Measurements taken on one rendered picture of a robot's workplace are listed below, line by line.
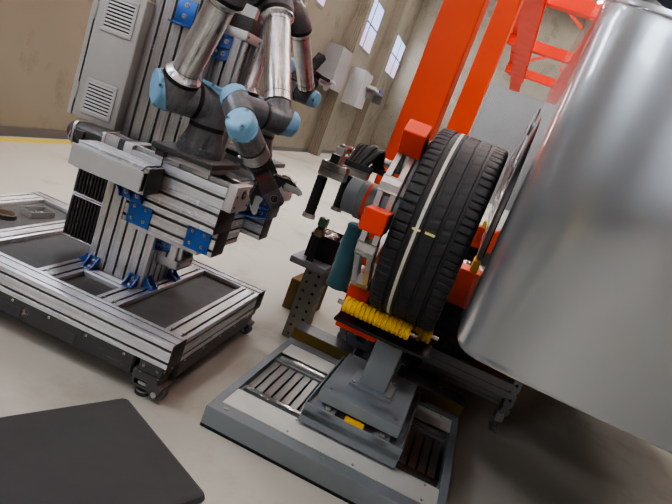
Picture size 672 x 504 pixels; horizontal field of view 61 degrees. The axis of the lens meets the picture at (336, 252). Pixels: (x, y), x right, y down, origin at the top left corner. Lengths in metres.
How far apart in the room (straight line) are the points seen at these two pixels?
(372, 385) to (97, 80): 1.47
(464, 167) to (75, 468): 1.25
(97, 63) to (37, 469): 1.50
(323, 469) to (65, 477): 0.93
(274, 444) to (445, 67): 1.59
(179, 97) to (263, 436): 1.09
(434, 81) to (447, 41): 0.16
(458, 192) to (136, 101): 1.22
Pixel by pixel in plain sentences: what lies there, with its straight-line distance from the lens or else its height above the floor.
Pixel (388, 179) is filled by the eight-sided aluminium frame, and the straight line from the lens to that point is 1.74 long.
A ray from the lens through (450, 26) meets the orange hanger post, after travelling 2.50.
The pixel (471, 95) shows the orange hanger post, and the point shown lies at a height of 1.54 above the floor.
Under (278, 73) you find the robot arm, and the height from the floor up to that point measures 1.14.
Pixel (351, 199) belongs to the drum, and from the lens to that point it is 1.97.
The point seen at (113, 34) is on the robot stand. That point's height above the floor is 1.08.
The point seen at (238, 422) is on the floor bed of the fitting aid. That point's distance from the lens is 1.95.
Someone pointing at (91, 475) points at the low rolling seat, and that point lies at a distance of 1.21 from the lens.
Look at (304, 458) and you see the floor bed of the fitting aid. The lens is 1.91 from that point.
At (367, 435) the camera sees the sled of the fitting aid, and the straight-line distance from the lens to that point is 1.99.
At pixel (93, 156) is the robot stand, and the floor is 0.71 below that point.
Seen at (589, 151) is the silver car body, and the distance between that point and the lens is 1.03.
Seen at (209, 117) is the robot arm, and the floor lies 0.95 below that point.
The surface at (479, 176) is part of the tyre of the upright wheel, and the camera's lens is 1.74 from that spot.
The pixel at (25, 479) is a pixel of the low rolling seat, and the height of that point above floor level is 0.34.
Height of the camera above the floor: 1.11
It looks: 13 degrees down
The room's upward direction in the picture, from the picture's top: 21 degrees clockwise
